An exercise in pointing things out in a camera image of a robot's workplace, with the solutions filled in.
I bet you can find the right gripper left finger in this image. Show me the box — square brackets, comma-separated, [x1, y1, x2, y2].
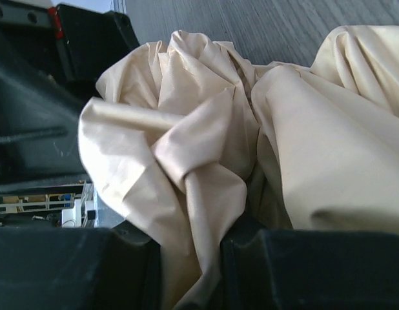
[0, 222, 161, 309]

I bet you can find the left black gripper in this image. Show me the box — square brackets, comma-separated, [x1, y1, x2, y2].
[0, 3, 139, 191]

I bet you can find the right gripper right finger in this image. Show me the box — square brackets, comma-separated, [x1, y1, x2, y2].
[221, 214, 399, 309]

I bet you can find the beige folding umbrella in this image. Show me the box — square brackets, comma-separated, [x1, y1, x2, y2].
[77, 25, 399, 309]

